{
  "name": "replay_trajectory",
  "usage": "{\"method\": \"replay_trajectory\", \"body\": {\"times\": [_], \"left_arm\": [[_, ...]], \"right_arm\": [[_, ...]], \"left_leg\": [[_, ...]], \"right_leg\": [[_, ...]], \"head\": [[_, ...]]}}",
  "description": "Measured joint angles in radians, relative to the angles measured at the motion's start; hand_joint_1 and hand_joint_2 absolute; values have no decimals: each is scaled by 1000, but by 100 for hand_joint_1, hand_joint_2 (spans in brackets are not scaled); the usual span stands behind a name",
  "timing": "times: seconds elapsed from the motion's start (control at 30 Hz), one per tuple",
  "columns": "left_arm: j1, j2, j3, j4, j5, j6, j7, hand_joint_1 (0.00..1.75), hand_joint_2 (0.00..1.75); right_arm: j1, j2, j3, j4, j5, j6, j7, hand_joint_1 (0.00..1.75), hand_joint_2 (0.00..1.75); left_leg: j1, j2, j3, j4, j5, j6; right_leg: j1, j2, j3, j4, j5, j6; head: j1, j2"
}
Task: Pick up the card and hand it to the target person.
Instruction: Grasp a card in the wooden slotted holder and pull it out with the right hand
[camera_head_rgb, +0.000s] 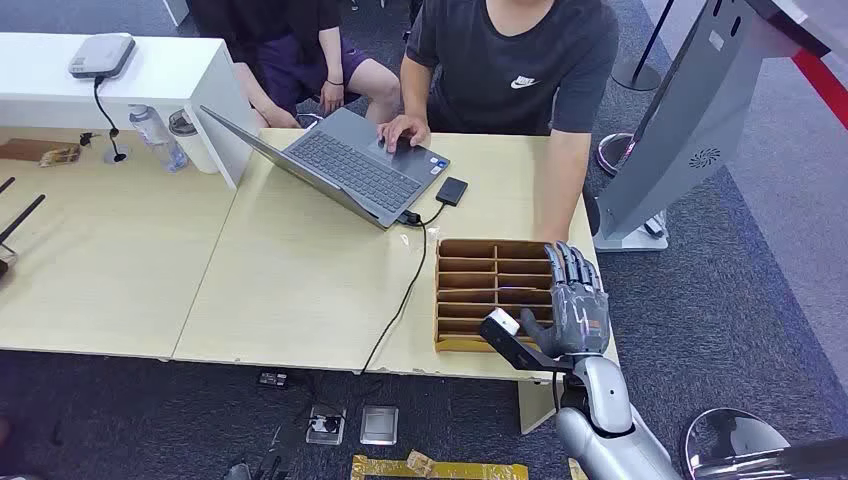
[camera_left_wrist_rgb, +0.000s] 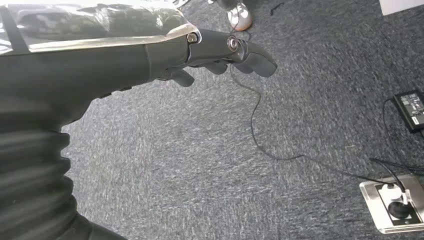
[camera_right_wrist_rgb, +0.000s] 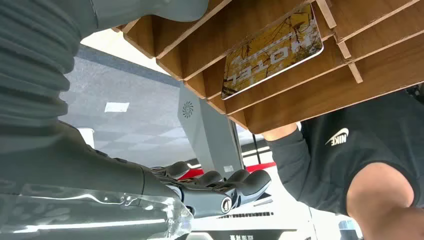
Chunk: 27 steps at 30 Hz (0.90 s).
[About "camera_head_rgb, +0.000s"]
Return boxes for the seated person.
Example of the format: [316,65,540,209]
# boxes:
[185,0,403,131]

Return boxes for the black stanchion post with base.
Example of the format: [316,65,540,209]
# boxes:
[610,0,678,93]

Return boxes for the metal floor socket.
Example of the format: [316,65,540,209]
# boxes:
[305,404,348,446]

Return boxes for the clear plastic water bottle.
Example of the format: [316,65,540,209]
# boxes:
[127,103,189,174]

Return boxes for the grey kiosk stand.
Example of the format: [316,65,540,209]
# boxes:
[592,0,848,254]

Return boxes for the black laptop cable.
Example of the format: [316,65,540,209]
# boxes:
[359,201,449,376]

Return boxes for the clear plastic scrap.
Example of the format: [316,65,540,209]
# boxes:
[398,225,441,249]

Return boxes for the metal floor plate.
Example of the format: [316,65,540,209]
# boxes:
[359,405,400,446]

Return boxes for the red barrier belt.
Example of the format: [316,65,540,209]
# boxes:
[790,49,848,131]

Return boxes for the chrome stanchion base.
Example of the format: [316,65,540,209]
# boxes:
[596,132,637,178]

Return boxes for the black router cable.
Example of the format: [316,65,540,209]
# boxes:
[91,75,128,164]

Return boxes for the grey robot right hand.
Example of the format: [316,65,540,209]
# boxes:
[519,241,612,360]

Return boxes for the yellow snack packet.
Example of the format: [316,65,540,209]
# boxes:
[38,144,82,169]

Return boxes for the grey router box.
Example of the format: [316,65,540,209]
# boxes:
[68,33,137,81]

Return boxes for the brown cardboard divided box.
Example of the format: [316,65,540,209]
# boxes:
[434,239,558,354]

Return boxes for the grey open laptop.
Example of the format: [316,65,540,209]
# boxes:
[199,104,452,231]

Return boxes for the brown wooden board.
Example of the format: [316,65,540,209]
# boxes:
[0,137,81,164]

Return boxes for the chrome round base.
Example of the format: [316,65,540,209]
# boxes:
[684,407,793,480]

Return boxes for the black antenna rods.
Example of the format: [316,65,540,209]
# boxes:
[0,175,48,280]

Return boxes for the person's right hand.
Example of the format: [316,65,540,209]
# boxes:
[377,115,432,154]

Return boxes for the white raised counter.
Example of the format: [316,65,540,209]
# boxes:
[0,31,261,191]

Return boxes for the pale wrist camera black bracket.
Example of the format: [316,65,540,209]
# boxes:
[479,307,575,374]

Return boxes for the white cup with lid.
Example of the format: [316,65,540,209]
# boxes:
[168,109,221,176]

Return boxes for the black external drive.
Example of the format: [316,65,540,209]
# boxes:
[435,176,469,207]

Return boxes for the yellow floor tape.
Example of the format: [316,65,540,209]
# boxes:
[349,449,531,480]

